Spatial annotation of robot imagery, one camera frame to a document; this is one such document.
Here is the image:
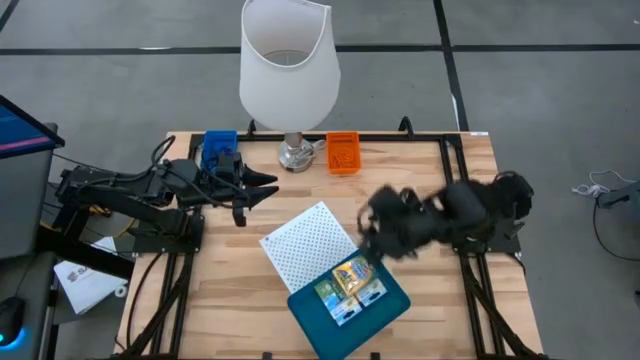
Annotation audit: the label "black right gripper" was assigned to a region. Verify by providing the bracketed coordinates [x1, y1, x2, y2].
[357, 186, 437, 267]

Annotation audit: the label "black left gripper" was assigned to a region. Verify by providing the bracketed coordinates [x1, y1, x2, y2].
[188, 160, 281, 227]

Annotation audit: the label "green yellow crayon box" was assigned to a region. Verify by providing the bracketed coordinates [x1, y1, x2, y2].
[331, 254, 376, 296]

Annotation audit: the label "blue plastic basket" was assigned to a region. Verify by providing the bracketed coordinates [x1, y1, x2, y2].
[200, 129, 239, 171]

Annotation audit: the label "orange plastic basket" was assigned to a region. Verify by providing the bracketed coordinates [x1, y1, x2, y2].
[325, 131, 362, 176]

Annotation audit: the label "teal plastic tray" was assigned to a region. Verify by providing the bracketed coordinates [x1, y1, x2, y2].
[286, 248, 412, 360]

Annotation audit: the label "green blue card pack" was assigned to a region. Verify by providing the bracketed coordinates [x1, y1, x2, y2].
[313, 278, 364, 327]
[355, 277, 389, 307]

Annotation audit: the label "white perforated metal shelf riser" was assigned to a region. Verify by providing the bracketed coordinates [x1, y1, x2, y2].
[258, 201, 359, 295]

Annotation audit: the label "silver lamp with white shade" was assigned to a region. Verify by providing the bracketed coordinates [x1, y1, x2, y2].
[238, 0, 342, 174]

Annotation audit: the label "white printed paper sheets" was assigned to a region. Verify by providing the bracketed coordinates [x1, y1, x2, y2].
[53, 236, 129, 315]

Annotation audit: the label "grey metal cabinet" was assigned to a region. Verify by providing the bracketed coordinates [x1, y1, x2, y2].
[0, 149, 55, 260]

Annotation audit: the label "monitor with blue screen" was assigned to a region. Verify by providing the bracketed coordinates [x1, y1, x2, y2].
[0, 94, 66, 161]

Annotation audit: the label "grey chair base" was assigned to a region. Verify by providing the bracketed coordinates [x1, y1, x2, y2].
[594, 180, 640, 211]

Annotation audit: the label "black computer mouse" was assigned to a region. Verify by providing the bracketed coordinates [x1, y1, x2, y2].
[0, 296, 26, 347]

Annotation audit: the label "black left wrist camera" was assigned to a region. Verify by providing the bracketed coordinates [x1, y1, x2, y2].
[214, 151, 245, 176]

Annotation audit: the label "black aluminium table frame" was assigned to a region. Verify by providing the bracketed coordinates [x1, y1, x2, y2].
[114, 117, 546, 360]

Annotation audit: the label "black floor cable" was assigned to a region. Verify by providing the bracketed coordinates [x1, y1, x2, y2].
[593, 197, 640, 264]

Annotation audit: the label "white floor cable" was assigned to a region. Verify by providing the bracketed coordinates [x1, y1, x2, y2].
[572, 169, 637, 199]

